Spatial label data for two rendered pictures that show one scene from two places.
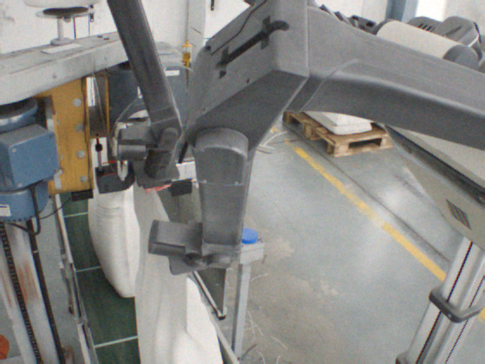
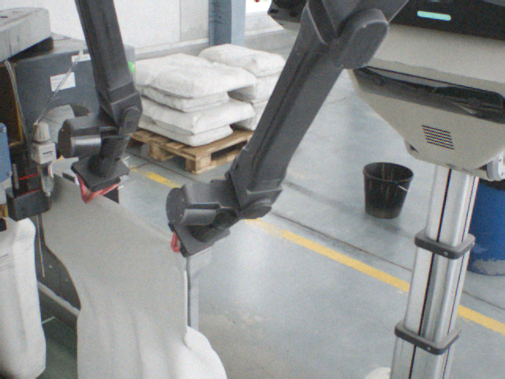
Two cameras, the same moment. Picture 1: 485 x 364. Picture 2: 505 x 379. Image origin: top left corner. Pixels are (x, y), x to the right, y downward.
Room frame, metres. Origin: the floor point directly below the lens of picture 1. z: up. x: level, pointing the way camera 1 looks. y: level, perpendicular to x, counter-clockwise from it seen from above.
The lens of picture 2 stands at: (-0.21, 0.35, 1.61)
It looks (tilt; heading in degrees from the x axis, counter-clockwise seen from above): 24 degrees down; 338
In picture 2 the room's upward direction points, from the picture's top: 2 degrees clockwise
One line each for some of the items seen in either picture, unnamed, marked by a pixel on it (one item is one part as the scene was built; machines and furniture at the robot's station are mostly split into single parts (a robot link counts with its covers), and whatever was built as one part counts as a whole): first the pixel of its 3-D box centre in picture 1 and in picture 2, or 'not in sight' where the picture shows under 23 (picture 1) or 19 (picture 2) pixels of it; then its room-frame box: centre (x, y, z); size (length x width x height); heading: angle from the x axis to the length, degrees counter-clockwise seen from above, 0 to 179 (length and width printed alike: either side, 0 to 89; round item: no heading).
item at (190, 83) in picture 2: not in sight; (206, 79); (3.76, -0.87, 0.56); 0.66 x 0.42 x 0.15; 118
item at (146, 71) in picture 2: not in sight; (164, 69); (4.11, -0.67, 0.56); 0.66 x 0.43 x 0.15; 115
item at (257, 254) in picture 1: (246, 245); (190, 253); (1.12, -0.02, 0.81); 0.08 x 0.08 x 0.06; 28
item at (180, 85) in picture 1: (142, 96); (35, 96); (1.23, 0.31, 1.21); 0.30 x 0.25 x 0.30; 28
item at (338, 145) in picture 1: (358, 123); (212, 129); (4.09, -1.02, 0.07); 1.20 x 0.82 x 0.14; 120
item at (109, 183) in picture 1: (111, 178); (24, 200); (1.06, 0.36, 1.04); 0.08 x 0.06 x 0.05; 118
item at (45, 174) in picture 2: (121, 165); (46, 177); (1.01, 0.31, 1.11); 0.03 x 0.03 x 0.06
